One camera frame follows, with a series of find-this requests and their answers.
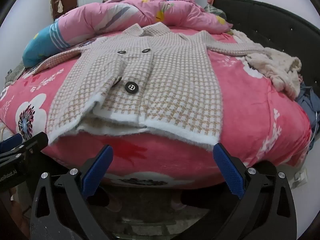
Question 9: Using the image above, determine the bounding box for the beige white checked coat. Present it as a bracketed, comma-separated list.
[32, 23, 272, 152]

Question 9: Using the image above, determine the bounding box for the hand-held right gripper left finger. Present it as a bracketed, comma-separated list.
[30, 144, 114, 240]

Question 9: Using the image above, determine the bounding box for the black padded headboard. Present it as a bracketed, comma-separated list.
[215, 0, 320, 85]

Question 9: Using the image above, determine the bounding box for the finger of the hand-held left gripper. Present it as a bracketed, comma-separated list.
[0, 133, 22, 153]
[0, 131, 49, 167]

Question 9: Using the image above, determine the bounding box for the pink and blue printed quilt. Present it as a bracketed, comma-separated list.
[22, 0, 233, 68]

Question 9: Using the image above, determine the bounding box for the pink floral bed blanket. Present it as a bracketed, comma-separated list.
[0, 29, 313, 190]

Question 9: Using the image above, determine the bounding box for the dark blue clothes pile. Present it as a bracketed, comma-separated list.
[295, 80, 320, 150]

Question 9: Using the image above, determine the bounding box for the grey knitted cloth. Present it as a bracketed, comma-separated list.
[5, 64, 25, 84]

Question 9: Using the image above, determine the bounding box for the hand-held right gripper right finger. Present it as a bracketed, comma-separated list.
[212, 142, 298, 240]

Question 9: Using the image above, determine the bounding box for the cream fluffy garment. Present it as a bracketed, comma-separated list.
[231, 29, 303, 100]

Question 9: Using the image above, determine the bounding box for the green plaid pillow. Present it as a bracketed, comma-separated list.
[204, 4, 227, 20]

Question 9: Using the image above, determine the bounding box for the white wall socket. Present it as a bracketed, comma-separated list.
[294, 169, 308, 188]

